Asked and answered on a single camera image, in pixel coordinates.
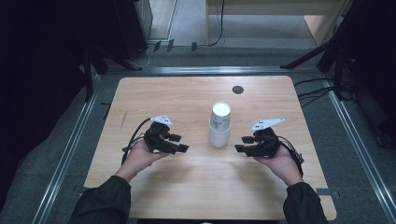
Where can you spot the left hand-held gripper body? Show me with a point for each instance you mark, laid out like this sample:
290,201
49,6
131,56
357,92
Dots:
157,137

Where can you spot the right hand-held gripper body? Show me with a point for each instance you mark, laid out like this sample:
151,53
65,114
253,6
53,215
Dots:
267,143

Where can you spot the white paper cup green print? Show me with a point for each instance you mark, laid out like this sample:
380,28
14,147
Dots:
220,116

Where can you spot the person's left hand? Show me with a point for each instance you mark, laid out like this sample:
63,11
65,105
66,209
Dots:
140,160

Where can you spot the person's right hand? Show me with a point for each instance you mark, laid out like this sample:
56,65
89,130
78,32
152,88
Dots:
285,168

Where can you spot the black round table grommet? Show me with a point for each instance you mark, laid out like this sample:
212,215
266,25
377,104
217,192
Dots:
237,90

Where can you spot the black tape mark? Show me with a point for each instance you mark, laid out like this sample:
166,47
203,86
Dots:
106,109

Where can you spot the grey tape strip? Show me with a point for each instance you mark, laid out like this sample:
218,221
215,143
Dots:
327,192

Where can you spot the black tripod stand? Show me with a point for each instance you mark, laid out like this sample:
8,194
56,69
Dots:
330,49
93,65

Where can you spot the black computer tower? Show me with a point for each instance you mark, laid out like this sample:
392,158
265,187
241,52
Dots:
132,28

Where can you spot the light wooden desk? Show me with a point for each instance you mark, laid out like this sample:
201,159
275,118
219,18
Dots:
264,7

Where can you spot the metal floor rail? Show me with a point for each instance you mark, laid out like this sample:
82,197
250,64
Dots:
67,155
202,70
361,149

